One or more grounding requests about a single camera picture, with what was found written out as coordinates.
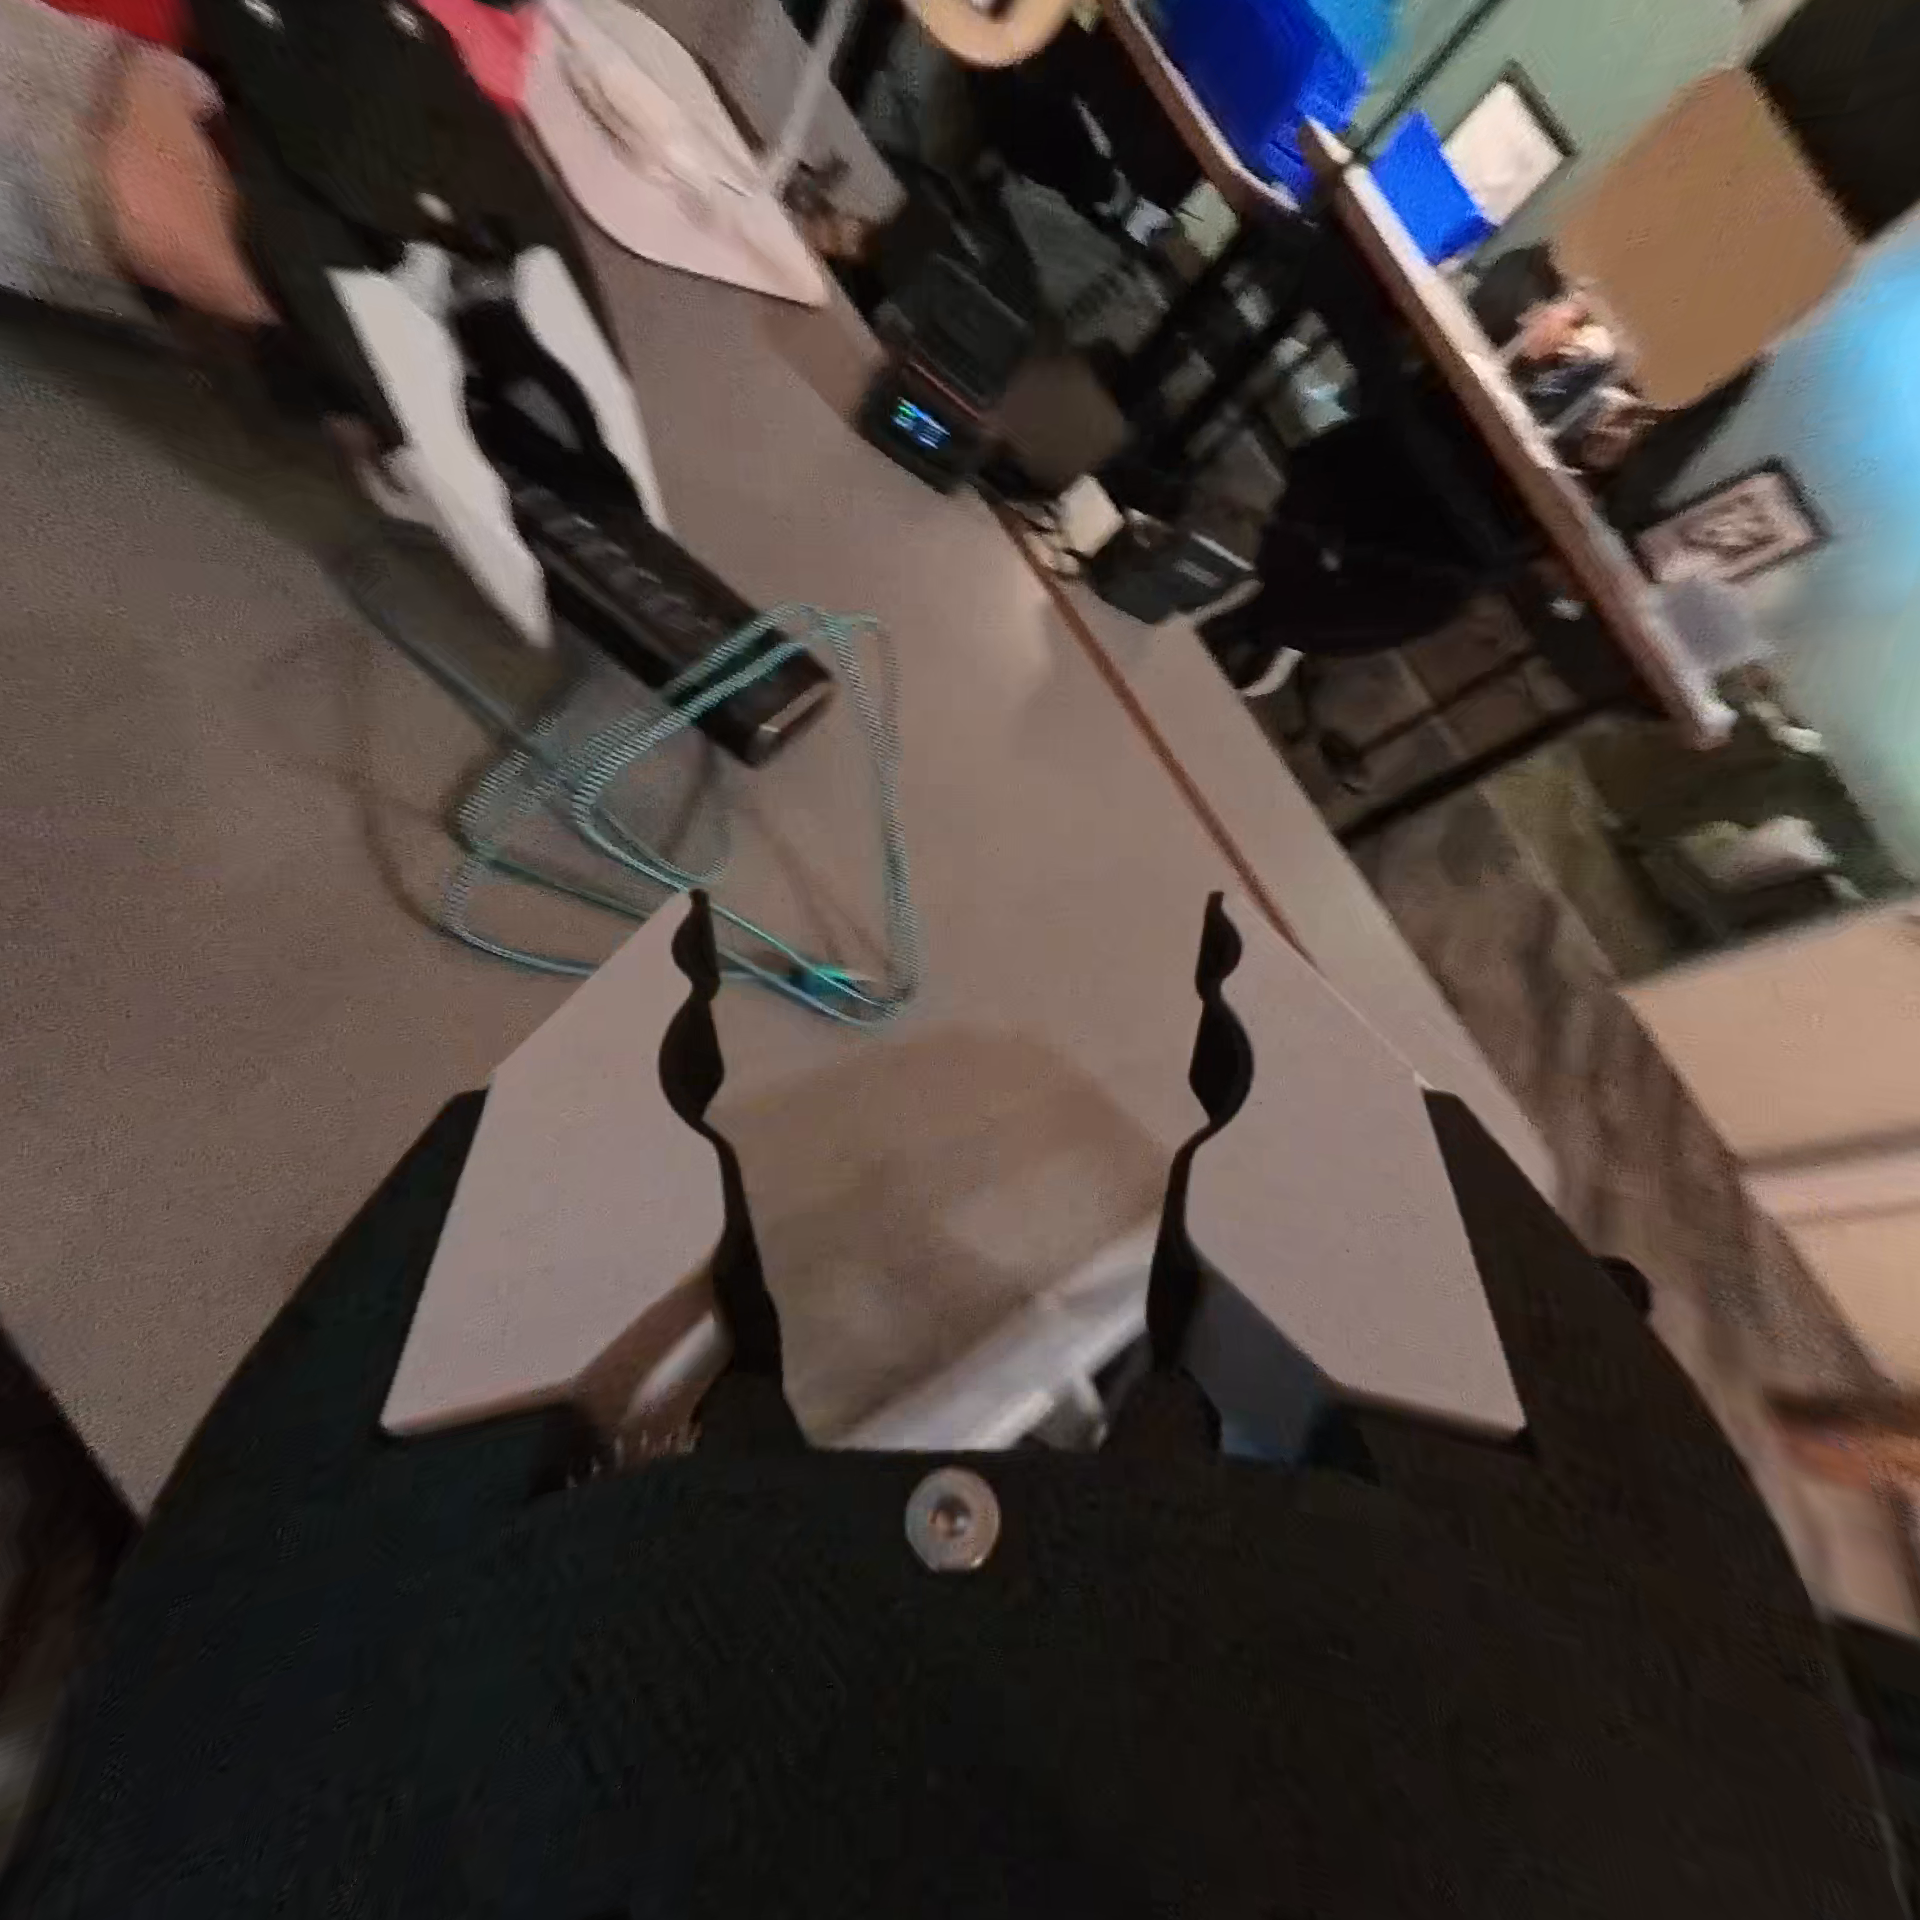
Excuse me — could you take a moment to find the person's left forearm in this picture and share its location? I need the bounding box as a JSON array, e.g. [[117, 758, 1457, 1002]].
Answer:
[[0, 0, 169, 329]]

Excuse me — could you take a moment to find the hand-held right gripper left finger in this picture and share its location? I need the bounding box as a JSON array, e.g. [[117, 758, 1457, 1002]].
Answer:
[[380, 890, 785, 1438]]

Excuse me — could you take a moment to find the white sign stand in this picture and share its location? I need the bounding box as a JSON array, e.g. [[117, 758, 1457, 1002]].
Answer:
[[523, 0, 830, 313]]

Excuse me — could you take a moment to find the black power adapter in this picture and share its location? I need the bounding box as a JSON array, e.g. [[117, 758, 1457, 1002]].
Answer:
[[1092, 507, 1249, 627]]

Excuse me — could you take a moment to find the teal braided cable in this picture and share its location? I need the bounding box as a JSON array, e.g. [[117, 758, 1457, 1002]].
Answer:
[[441, 605, 919, 1030]]

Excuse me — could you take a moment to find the black charging case with screen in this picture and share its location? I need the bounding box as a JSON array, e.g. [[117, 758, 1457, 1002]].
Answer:
[[852, 252, 1039, 498]]

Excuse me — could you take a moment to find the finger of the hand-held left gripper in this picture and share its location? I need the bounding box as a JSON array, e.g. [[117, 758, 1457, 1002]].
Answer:
[[512, 245, 673, 533], [326, 245, 562, 654]]

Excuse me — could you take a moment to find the brown-edged table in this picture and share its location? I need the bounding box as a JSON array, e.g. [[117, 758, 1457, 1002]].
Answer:
[[1092, 0, 1734, 753]]

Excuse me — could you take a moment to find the person's left hand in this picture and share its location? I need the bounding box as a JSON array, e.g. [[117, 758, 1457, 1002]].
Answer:
[[104, 58, 287, 329]]

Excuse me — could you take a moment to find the framed picture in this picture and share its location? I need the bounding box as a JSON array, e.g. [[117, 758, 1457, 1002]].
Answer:
[[1437, 63, 1580, 229], [1632, 462, 1836, 590]]

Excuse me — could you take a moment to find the black usb hub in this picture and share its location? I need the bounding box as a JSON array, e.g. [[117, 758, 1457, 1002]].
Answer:
[[495, 443, 837, 769]]

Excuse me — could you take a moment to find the dark blue bin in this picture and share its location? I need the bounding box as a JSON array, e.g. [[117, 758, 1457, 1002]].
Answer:
[[1152, 0, 1370, 200]]

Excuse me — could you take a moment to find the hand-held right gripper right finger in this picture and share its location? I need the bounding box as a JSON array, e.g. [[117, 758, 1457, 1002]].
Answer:
[[1145, 890, 1534, 1442]]

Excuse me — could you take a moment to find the red box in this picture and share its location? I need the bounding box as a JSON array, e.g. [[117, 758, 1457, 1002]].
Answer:
[[45, 0, 542, 115]]

